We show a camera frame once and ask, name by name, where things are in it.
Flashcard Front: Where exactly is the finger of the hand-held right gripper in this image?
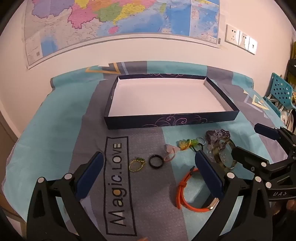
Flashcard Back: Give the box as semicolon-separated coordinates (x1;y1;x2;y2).
254;123;296;154
232;146;271;173

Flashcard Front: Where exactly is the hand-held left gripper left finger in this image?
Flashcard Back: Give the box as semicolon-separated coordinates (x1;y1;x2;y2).
26;152;104;241

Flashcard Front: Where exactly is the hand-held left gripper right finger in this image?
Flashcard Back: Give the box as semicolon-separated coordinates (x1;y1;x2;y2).
195;150;278;241

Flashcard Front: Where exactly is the brass bangle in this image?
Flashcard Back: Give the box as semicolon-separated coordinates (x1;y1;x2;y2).
212;137;237;168

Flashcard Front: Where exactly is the clear crystal bracelet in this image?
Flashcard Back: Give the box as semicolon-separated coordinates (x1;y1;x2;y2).
206;146;233;167

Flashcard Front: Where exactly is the orange smart band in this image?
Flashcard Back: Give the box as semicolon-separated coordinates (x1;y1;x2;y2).
176;168;220;212

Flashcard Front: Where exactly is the purple bead bracelet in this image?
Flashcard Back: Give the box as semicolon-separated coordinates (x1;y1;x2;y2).
205;129;232;150

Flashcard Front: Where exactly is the pale pink bead bracelet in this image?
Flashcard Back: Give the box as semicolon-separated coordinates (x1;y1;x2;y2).
163;144;179;162

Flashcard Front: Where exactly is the gold ring with green bead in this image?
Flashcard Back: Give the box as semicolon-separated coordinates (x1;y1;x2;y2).
129;158;146;172

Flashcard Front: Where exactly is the black ring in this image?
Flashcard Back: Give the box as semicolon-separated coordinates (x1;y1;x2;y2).
148;155;162;168

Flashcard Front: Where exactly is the dark blue shallow cardboard box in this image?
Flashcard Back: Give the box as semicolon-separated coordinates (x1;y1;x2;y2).
104;74;240;130

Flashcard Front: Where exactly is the person's right hand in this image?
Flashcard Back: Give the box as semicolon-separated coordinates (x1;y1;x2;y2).
270;198;296;217

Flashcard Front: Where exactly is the blue perforated chair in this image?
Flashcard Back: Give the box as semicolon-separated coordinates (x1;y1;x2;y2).
263;73;295;118

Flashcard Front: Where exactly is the printed blue grey blanket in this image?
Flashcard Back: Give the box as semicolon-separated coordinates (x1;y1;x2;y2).
1;61;296;241

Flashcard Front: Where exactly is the yellow charm keychain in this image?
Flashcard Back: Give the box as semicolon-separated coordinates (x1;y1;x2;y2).
177;137;205;151

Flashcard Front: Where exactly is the white wall socket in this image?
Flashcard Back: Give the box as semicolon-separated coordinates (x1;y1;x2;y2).
248;37;258;55
239;31;250;50
225;24;241;46

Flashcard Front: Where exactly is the wall map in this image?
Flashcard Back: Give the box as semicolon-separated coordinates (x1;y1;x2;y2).
23;0;226;70

